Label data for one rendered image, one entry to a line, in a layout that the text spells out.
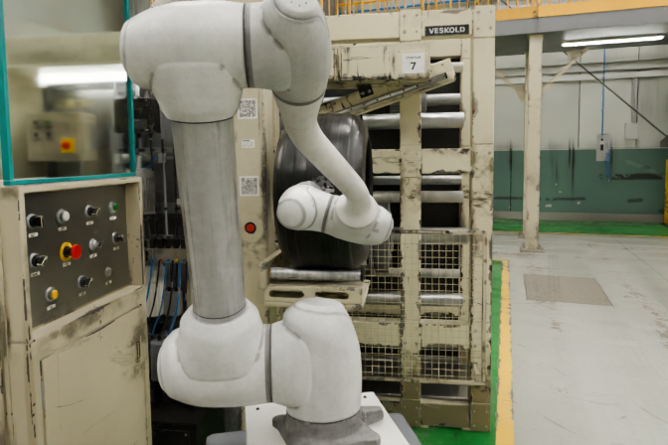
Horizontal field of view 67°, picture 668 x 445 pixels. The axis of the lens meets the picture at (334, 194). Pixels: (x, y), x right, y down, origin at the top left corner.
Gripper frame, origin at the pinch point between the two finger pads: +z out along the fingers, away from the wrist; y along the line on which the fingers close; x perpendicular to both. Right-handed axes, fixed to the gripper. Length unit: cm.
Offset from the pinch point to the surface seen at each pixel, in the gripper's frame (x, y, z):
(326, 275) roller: 36.7, 1.3, 12.7
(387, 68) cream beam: -36, -20, 57
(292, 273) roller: 36.2, 13.7, 12.8
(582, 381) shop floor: 144, -128, 126
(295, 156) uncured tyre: -7.2, 9.4, 8.3
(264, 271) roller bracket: 34.3, 23.1, 9.4
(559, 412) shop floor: 138, -104, 87
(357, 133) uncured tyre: -13.4, -10.4, 18.8
